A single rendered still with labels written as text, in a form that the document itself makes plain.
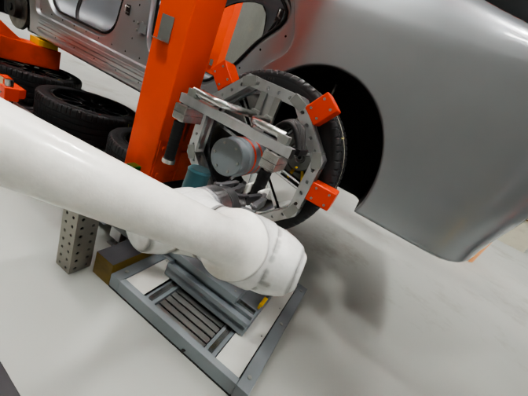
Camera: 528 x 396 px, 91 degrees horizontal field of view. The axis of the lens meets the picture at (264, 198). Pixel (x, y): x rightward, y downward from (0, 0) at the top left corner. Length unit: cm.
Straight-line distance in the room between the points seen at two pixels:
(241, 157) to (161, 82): 50
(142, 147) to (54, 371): 86
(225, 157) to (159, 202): 64
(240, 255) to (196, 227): 8
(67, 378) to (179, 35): 126
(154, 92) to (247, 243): 96
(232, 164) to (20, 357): 97
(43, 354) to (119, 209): 109
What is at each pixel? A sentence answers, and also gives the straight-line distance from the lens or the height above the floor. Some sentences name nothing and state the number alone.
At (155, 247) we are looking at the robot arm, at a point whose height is 82.
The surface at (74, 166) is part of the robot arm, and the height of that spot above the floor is 98.
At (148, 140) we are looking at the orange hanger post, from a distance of 124.
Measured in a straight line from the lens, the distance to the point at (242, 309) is 134.
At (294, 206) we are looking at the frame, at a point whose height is 77.
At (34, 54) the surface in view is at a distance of 306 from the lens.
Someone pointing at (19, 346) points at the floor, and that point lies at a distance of 134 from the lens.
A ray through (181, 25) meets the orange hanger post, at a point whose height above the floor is 117.
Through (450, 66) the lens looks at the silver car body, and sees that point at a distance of 140.
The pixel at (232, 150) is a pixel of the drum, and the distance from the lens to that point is 87.
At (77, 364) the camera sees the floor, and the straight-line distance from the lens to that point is 128.
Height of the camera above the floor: 109
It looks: 21 degrees down
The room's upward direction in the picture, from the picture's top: 25 degrees clockwise
